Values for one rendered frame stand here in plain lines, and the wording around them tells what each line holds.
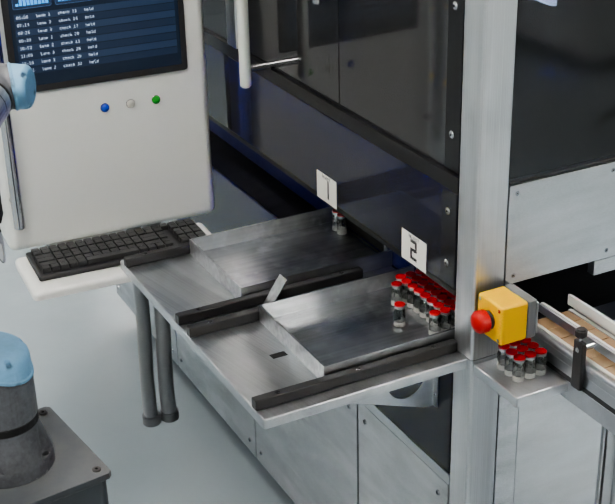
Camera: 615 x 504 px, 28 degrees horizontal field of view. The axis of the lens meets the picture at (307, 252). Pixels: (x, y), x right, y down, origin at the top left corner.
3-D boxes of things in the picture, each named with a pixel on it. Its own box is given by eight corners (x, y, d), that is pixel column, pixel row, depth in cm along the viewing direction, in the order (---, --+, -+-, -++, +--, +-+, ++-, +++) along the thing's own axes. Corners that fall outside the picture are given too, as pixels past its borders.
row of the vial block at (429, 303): (402, 293, 246) (402, 272, 244) (453, 332, 231) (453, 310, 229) (392, 296, 245) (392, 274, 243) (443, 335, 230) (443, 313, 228)
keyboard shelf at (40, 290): (191, 218, 307) (190, 208, 305) (232, 263, 283) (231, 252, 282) (7, 254, 290) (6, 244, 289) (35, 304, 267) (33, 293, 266)
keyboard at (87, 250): (193, 224, 297) (192, 214, 296) (214, 246, 285) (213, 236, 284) (25, 257, 282) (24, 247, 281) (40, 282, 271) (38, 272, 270)
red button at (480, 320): (485, 323, 215) (486, 303, 213) (499, 333, 211) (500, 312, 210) (467, 329, 213) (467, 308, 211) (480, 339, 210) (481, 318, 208)
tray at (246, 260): (331, 220, 278) (331, 206, 277) (392, 265, 257) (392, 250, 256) (190, 254, 265) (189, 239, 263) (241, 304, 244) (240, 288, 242)
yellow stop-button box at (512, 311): (510, 319, 219) (512, 282, 216) (535, 336, 213) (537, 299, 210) (474, 329, 216) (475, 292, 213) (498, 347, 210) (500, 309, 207)
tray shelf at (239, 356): (321, 220, 283) (321, 213, 282) (502, 357, 227) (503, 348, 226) (120, 267, 264) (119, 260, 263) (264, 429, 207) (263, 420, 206)
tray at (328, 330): (412, 280, 251) (413, 265, 249) (487, 336, 230) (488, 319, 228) (259, 321, 237) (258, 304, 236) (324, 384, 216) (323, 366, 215)
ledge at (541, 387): (536, 353, 228) (537, 344, 227) (582, 386, 217) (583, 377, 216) (472, 373, 222) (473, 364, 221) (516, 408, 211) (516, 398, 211)
